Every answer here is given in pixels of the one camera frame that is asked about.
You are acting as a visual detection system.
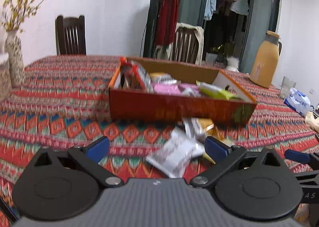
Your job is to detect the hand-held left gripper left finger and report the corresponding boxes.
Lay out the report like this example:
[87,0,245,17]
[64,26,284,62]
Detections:
[32,136,125,188]

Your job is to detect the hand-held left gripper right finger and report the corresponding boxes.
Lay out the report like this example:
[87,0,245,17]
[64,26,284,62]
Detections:
[190,136,283,188]

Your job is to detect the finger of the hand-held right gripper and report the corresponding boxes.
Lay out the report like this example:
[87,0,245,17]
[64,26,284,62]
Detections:
[285,149,319,166]
[294,170,319,187]

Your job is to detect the silver packet yellow-green edge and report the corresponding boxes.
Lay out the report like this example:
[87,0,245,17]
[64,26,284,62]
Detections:
[202,152,216,165]

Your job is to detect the white oat crisp packet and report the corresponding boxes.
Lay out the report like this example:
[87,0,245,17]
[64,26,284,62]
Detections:
[146,127,203,179]
[182,117,215,141]
[150,73,178,84]

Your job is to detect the orange cardboard box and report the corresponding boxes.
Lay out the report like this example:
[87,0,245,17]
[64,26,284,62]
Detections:
[108,57,258,126]

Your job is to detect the light green snack packet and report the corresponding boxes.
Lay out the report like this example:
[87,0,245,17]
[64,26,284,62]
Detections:
[196,81,241,100]

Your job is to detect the purple snack packet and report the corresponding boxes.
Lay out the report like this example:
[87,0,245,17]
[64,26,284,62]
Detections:
[153,82,181,95]

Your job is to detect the red silver chip bag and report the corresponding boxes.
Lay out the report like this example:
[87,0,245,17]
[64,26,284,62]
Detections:
[120,58,152,91]

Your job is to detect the beige round object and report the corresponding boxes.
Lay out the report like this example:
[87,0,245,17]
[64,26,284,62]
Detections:
[305,111,319,133]

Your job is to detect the blue white plastic bag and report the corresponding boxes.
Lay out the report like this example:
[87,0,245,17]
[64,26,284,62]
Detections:
[284,88,311,116]

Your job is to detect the glass cup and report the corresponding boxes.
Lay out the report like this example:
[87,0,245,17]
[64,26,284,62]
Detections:
[279,76,296,100]

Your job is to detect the white fluffy object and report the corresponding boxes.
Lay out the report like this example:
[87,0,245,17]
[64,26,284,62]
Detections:
[225,57,240,71]

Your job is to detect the yellow thermos jug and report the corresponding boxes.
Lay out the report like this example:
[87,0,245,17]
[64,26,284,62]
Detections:
[249,31,283,89]

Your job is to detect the brown slatted chair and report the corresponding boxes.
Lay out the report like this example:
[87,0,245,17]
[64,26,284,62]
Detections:
[172,27,200,64]

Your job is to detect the chair with cloth draped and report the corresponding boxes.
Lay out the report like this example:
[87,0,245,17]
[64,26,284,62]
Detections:
[155,22,205,65]

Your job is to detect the dark wooden chair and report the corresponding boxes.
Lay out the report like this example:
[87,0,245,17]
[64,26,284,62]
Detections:
[55,14,87,56]

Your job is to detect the clear seed jar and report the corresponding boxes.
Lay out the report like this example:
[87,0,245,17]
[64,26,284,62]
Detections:
[0,52,12,100]

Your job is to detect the floral ceramic vase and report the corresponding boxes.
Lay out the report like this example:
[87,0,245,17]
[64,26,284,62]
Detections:
[4,30,25,88]

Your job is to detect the dark framed glass door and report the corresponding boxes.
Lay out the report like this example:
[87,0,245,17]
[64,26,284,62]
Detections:
[143,0,282,74]

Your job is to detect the yellow flower sprigs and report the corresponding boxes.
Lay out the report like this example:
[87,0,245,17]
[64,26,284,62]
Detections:
[2,0,56,33]

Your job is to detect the black cable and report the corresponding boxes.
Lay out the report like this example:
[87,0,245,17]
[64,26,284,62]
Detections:
[142,15,149,58]

